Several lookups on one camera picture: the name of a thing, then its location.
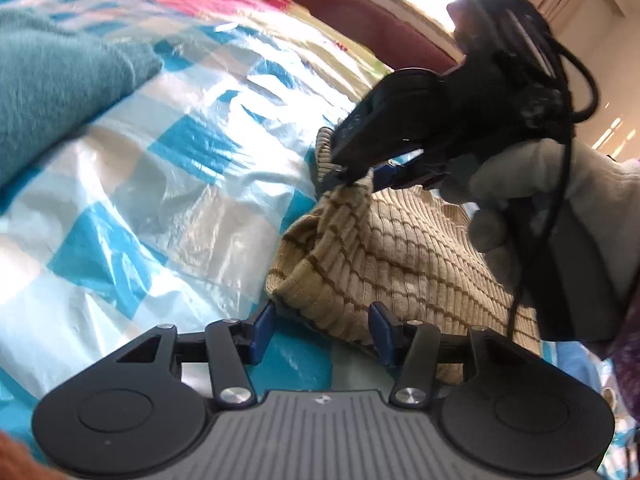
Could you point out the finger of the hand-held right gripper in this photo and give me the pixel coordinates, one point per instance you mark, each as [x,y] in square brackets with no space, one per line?
[332,179]
[390,174]

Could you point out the person's right hand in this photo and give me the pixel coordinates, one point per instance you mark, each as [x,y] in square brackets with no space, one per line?
[500,195]

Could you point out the beige striped ribbed sweater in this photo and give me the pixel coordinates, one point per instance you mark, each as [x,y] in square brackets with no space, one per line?
[400,250]

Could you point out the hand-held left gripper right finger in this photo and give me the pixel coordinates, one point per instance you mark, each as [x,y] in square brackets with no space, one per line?
[380,332]

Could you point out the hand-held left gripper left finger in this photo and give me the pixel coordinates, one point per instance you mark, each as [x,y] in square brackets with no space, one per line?
[262,332]

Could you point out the blue checkered plastic sheet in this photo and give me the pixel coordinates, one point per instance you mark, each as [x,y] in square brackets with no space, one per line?
[150,185]

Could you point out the dark red headboard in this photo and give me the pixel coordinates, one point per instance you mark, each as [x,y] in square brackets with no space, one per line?
[360,15]

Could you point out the teal fleece cloth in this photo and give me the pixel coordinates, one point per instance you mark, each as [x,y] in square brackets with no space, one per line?
[55,90]

